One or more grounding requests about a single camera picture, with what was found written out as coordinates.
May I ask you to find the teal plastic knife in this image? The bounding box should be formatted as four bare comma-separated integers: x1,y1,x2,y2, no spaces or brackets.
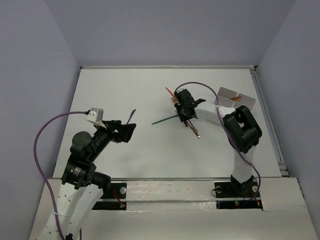
151,114,178,125

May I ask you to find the blue plastic knife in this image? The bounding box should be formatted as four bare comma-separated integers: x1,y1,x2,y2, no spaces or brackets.
126,109,137,124

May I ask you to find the copper metal spoon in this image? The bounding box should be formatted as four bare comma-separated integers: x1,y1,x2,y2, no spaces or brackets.
187,120,198,134

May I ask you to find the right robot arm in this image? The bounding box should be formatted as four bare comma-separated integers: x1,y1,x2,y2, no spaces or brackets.
172,89,262,196

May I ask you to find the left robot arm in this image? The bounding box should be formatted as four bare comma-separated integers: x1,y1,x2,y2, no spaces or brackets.
38,120,137,240

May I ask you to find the orange plastic knife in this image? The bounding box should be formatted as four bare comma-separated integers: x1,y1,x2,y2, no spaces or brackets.
165,87,175,98

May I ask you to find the white divided container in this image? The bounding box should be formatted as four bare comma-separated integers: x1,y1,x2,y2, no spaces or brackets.
214,87,256,110

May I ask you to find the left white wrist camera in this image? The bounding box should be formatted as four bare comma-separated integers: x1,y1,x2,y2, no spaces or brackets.
86,107,104,125

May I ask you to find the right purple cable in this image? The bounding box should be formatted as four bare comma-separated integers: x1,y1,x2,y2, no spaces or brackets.
173,81,262,198

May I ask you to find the purple cable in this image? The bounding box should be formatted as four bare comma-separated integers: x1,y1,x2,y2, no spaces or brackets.
173,81,262,198
33,110,90,240

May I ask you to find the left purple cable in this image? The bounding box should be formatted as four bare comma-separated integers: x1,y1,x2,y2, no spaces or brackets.
33,110,90,240

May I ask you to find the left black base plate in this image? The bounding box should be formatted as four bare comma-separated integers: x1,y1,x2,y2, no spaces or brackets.
92,182,127,211

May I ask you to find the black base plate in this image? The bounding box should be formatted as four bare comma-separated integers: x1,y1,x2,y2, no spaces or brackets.
211,181,263,210
92,182,127,211

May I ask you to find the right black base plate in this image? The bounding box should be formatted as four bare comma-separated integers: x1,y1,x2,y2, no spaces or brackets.
211,181,263,210

